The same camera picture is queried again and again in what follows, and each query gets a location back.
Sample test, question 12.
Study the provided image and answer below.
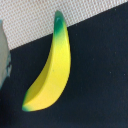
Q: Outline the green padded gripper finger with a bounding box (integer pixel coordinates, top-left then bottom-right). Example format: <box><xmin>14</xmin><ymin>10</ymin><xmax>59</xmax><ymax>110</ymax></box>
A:
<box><xmin>0</xmin><ymin>20</ymin><xmax>12</xmax><ymax>88</ymax></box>

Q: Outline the yellow toy banana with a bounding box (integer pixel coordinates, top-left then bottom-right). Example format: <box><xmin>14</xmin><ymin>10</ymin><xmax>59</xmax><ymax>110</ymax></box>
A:
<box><xmin>22</xmin><ymin>11</ymin><xmax>71</xmax><ymax>112</ymax></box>

